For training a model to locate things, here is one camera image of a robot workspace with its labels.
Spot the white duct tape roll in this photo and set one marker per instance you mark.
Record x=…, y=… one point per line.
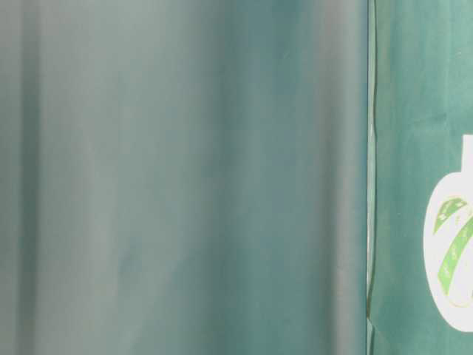
x=447, y=243

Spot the green table cloth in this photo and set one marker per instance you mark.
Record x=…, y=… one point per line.
x=227, y=177

